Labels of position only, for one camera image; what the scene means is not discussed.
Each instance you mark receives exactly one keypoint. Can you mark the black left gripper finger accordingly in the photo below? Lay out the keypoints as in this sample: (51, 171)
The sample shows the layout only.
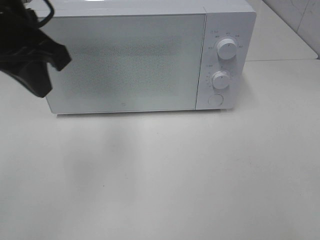
(53, 53)
(32, 75)

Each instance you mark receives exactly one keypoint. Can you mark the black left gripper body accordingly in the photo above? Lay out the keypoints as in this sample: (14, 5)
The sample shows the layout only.
(16, 21)

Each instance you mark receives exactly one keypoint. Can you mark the white microwave door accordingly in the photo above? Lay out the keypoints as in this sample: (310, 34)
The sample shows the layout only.
(127, 63)

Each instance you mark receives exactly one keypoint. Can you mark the round white door button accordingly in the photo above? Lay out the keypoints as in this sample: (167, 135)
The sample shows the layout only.
(215, 100)

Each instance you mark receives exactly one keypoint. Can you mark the white microwave oven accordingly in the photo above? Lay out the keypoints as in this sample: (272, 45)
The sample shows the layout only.
(223, 18)

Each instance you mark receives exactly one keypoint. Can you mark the white lower timer knob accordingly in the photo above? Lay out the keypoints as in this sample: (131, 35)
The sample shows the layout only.
(221, 80)

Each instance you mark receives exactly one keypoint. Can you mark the white upper power knob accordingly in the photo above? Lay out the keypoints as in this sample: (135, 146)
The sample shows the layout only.
(226, 48)

